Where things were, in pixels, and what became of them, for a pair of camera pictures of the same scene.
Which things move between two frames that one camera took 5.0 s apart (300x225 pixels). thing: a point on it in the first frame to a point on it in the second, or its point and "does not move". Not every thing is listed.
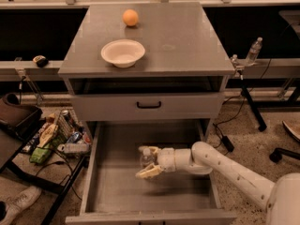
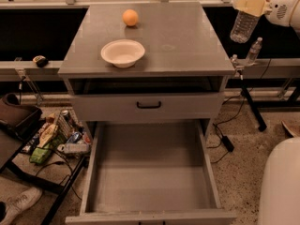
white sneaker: [14, 204] does not move
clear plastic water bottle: [146, 159] to [250, 7]
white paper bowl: [123, 52] does not move
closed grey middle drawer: [108, 107] does not move
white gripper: [166, 160] to [278, 9]
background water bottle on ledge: [253, 52] does not move
